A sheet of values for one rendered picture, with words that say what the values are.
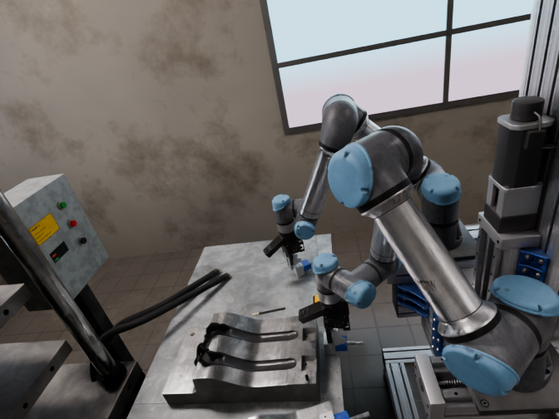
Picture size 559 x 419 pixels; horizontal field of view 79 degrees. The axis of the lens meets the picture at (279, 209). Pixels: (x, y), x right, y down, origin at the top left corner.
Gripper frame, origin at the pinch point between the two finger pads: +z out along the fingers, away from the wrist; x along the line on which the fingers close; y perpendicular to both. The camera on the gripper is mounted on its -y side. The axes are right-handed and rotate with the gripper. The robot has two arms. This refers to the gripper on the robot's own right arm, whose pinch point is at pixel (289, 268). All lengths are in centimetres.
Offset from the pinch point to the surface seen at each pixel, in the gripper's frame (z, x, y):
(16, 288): -44, -12, -86
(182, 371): -1, -29, -53
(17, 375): -19, -19, -97
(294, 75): -59, 126, 72
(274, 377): -4, -48, -27
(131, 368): 7, -10, -73
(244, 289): 4.9, 4.4, -22.0
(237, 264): 4.9, 23.7, -19.3
